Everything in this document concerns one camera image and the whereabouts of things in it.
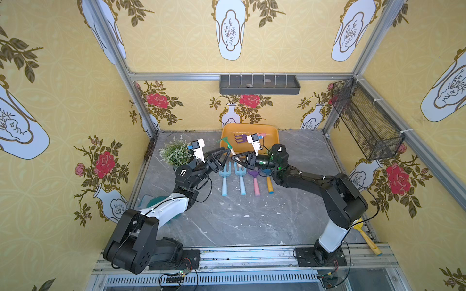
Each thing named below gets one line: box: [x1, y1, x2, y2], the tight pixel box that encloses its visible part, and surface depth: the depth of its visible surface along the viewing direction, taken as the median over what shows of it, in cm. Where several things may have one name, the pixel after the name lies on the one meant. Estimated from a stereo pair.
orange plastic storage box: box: [220, 123, 281, 155], surface depth 120 cm
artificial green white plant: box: [158, 134, 193, 167], surface depth 89 cm
